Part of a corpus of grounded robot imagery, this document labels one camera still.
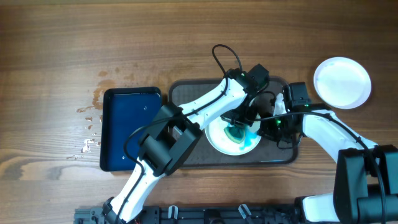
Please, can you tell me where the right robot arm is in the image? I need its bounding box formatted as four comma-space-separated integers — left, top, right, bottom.
261, 82, 397, 223

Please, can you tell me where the green yellow sponge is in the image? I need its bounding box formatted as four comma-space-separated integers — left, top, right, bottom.
224, 126, 246, 144

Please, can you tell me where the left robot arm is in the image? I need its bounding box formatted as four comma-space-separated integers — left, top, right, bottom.
103, 64, 269, 223

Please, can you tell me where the black water tray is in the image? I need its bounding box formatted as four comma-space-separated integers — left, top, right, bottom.
99, 86, 162, 172

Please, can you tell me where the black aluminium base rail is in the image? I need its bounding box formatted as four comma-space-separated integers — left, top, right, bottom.
73, 203, 299, 224

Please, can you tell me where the white plate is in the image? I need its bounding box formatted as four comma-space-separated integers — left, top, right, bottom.
313, 57, 372, 110
205, 117, 261, 156

